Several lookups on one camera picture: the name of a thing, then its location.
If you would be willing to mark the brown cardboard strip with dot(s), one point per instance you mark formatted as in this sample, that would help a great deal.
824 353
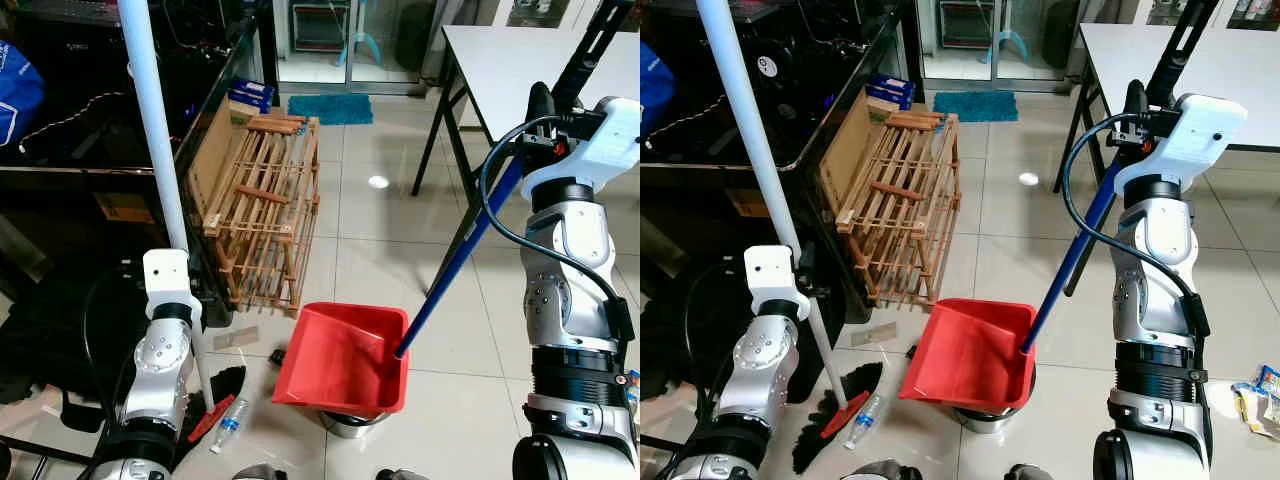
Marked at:
235 339
873 335

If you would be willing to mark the clear plastic bottle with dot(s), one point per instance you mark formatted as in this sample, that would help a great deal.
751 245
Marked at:
865 422
230 425

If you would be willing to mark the teal floor mat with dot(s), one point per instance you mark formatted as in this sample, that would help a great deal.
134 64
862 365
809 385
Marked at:
330 108
975 105

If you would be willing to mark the small blue box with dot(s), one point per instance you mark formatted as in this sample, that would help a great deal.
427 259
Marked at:
890 92
250 95

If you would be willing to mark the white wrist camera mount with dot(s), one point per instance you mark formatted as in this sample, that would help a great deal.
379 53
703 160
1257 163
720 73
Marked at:
1195 135
772 275
168 280
600 140

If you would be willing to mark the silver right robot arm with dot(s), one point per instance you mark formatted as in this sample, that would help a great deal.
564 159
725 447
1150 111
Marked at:
570 250
1150 250

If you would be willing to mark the white table with black legs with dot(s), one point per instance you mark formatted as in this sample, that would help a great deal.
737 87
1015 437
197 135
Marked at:
500 70
1260 60

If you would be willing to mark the yellow and white snack packet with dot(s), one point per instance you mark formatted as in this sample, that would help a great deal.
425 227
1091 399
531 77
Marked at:
1250 405

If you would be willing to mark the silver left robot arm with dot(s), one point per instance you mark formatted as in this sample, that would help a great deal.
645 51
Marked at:
160 365
765 365

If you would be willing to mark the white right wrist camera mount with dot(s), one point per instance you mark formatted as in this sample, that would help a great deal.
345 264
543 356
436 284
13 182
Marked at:
600 140
1195 135

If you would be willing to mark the right robot leg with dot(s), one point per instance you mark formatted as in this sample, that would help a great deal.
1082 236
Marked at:
400 475
1030 474

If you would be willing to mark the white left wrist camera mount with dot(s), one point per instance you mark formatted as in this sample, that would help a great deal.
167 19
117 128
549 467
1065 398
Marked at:
772 275
168 280

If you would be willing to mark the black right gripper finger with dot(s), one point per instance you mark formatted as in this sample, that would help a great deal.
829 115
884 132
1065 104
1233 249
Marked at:
1136 100
541 105

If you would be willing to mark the left robot leg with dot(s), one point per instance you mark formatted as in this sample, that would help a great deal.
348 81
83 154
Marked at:
895 472
260 473

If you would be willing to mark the brown cardboard box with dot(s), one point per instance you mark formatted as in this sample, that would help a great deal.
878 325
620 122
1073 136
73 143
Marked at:
215 150
848 145

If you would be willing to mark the black glass top desk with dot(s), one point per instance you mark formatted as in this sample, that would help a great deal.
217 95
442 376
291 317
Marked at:
720 170
60 180

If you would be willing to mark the blue cloth with white print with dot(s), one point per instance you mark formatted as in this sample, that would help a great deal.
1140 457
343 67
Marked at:
18 100
655 90

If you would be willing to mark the robot leg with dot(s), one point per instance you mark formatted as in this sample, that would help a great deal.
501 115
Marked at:
895 472
260 473
1030 474
400 475

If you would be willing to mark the wooden slat rack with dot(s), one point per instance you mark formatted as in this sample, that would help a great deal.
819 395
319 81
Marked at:
262 194
897 191

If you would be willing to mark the glass door with white frame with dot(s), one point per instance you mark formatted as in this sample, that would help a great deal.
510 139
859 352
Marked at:
320 30
965 30

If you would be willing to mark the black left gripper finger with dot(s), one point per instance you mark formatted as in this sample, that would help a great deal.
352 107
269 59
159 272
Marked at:
805 270

